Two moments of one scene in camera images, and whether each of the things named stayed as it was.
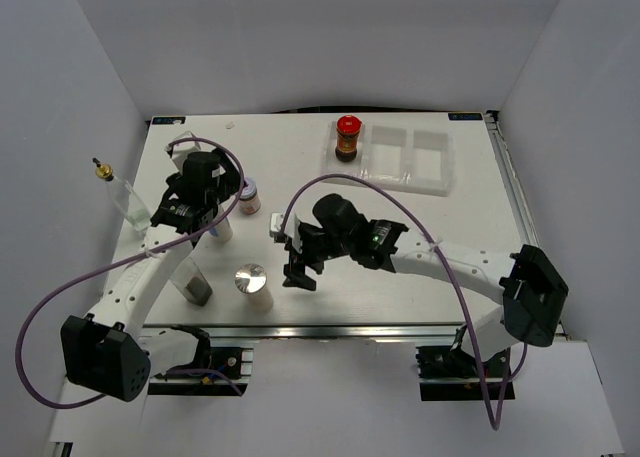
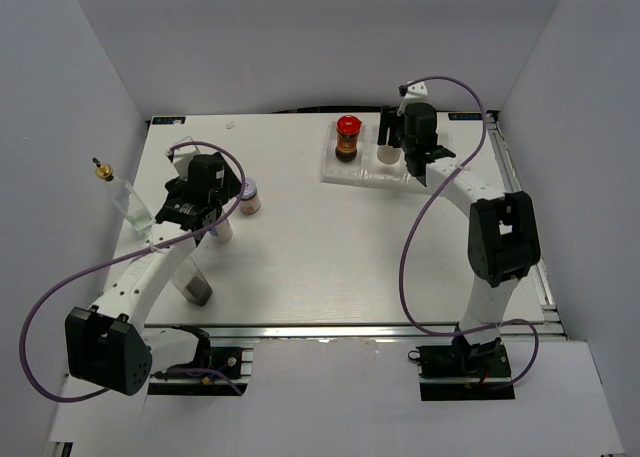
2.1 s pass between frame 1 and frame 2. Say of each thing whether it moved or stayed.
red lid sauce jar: stayed
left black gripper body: stayed
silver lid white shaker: moved
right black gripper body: moved
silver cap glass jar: stayed
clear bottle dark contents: stayed
